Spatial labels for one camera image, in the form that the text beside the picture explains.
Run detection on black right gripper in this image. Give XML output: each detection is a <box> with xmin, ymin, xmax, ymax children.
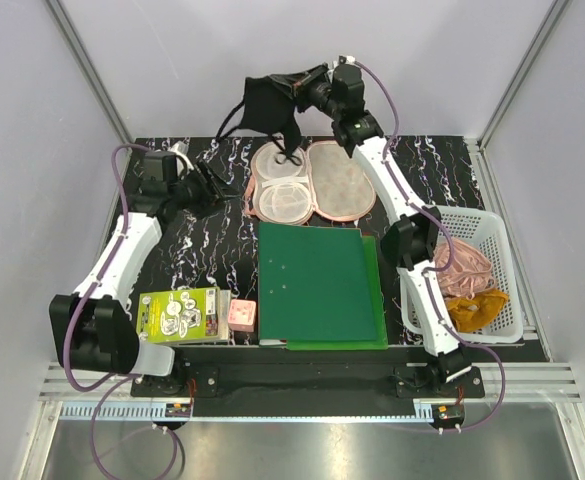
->
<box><xmin>266</xmin><ymin>64</ymin><xmax>340</xmax><ymax>122</ymax></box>

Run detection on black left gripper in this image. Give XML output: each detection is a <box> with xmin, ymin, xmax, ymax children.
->
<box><xmin>169</xmin><ymin>159</ymin><xmax>239</xmax><ymax>219</ymax></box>

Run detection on black bra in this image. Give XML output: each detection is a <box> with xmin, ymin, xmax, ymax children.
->
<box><xmin>215</xmin><ymin>70</ymin><xmax>310</xmax><ymax>165</ymax></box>

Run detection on pink floral mesh laundry bag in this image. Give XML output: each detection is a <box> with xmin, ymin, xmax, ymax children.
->
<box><xmin>243</xmin><ymin>140</ymin><xmax>376</xmax><ymax>225</ymax></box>

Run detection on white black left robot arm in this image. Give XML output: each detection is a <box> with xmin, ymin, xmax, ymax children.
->
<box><xmin>49</xmin><ymin>141</ymin><xmax>238</xmax><ymax>396</ymax></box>

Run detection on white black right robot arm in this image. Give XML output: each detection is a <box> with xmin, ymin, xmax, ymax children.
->
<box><xmin>291</xmin><ymin>61</ymin><xmax>471</xmax><ymax>397</ymax></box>

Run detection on small pink box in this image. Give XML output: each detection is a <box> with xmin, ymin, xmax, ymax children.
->
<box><xmin>228</xmin><ymin>299</ymin><xmax>257</xmax><ymax>333</ymax></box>

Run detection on lime green illustrated book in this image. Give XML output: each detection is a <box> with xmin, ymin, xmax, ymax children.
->
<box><xmin>136</xmin><ymin>287</ymin><xmax>231</xmax><ymax>347</ymax></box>

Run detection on light green folder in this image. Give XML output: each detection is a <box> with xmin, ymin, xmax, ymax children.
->
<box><xmin>286</xmin><ymin>235</ymin><xmax>388</xmax><ymax>351</ymax></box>

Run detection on white perforated plastic basket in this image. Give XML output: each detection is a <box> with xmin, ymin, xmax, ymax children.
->
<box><xmin>398</xmin><ymin>205</ymin><xmax>524</xmax><ymax>355</ymax></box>

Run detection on pink lace garment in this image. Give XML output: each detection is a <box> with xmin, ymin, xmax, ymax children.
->
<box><xmin>437</xmin><ymin>238</ymin><xmax>496</xmax><ymax>299</ymax></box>

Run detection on mustard yellow garment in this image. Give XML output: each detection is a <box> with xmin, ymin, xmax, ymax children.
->
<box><xmin>446</xmin><ymin>289</ymin><xmax>509</xmax><ymax>333</ymax></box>

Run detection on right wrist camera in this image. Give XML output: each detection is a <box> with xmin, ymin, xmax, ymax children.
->
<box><xmin>329</xmin><ymin>55</ymin><xmax>356</xmax><ymax>71</ymax></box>

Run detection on dark green ring binder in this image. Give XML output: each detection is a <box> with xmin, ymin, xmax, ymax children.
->
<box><xmin>257</xmin><ymin>222</ymin><xmax>376</xmax><ymax>347</ymax></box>

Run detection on left aluminium frame post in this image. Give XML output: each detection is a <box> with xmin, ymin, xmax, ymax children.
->
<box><xmin>43</xmin><ymin>0</ymin><xmax>133</xmax><ymax>143</ymax></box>

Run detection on aluminium frame post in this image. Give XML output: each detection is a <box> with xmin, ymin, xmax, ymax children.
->
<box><xmin>477</xmin><ymin>0</ymin><xmax>571</xmax><ymax>150</ymax></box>
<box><xmin>43</xmin><ymin>0</ymin><xmax>133</xmax><ymax>143</ymax></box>

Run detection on white slotted cable duct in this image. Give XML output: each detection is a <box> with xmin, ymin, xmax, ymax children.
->
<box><xmin>60</xmin><ymin>399</ymin><xmax>434</xmax><ymax>424</ymax></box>

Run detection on right aluminium frame post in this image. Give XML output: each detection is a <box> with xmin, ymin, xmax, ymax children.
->
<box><xmin>477</xmin><ymin>0</ymin><xmax>571</xmax><ymax>150</ymax></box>

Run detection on aluminium rail crossbar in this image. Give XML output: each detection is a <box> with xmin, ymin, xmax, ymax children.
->
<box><xmin>39</xmin><ymin>362</ymin><xmax>584</xmax><ymax>404</ymax></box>

